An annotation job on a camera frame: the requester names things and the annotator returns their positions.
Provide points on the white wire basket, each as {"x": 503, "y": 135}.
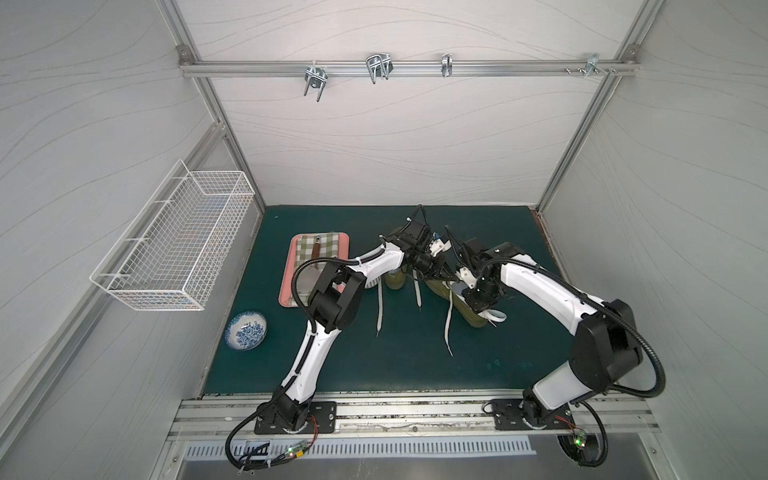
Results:
{"x": 171, "y": 253}

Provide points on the blue white patterned bowl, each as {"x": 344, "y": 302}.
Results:
{"x": 246, "y": 331}

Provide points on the metal hook clamp middle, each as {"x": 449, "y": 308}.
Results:
{"x": 379, "y": 66}

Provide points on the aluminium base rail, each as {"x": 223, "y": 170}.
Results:
{"x": 399, "y": 413}

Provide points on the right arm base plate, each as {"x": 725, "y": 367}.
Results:
{"x": 510, "y": 414}

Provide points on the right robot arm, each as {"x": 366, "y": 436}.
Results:
{"x": 602, "y": 351}

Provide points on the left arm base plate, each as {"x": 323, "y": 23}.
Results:
{"x": 318, "y": 417}

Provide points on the white vent strip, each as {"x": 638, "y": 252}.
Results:
{"x": 374, "y": 447}

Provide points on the metal bracket right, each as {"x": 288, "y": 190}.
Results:
{"x": 592, "y": 67}

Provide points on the small metal clip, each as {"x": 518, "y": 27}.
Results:
{"x": 446, "y": 65}

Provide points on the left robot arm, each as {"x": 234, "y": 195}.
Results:
{"x": 329, "y": 292}

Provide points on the aluminium crossbar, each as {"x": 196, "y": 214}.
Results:
{"x": 401, "y": 68}

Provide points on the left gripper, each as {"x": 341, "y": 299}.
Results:
{"x": 437, "y": 263}

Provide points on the pink tray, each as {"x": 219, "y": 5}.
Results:
{"x": 286, "y": 298}

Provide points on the metal U-bolt clamp left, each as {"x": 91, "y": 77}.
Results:
{"x": 316, "y": 78}

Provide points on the light blue insole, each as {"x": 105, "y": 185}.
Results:
{"x": 475, "y": 319}

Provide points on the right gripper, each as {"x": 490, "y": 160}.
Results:
{"x": 474, "y": 289}

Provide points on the ribbed ceramic cup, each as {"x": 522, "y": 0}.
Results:
{"x": 373, "y": 281}

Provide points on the olive shoe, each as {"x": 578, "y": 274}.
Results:
{"x": 443, "y": 290}
{"x": 394, "y": 280}

